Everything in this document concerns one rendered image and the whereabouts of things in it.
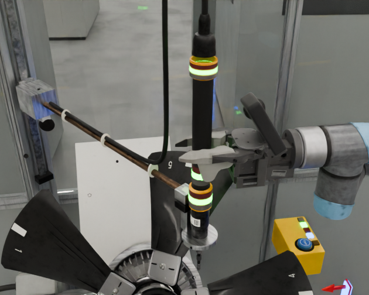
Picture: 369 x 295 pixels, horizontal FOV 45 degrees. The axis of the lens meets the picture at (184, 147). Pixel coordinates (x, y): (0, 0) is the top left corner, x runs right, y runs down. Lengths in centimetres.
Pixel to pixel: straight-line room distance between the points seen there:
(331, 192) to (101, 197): 62
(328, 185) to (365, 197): 115
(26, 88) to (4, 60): 9
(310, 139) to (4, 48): 83
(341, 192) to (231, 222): 102
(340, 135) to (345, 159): 4
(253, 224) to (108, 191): 83
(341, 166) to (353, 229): 128
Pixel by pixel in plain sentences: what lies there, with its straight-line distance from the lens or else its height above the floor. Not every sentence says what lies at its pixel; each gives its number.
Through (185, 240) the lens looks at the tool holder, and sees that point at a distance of 86.
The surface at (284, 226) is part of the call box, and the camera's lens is 141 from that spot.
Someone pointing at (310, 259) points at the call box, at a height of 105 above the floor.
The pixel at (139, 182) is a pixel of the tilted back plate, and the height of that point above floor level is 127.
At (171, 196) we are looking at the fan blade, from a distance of 101.
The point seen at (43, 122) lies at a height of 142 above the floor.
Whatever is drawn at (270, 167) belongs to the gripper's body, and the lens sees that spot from 80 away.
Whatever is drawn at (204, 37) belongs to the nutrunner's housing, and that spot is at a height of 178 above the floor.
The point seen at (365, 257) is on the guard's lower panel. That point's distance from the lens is 227.
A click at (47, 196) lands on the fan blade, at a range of 95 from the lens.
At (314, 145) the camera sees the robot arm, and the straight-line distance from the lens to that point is 79.
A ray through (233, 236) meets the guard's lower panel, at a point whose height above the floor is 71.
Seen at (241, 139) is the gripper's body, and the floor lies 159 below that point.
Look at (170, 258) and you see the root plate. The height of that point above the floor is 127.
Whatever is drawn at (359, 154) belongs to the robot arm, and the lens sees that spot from 83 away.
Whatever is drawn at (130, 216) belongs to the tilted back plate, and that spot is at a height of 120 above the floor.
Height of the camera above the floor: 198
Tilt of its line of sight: 31 degrees down
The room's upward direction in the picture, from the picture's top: straight up
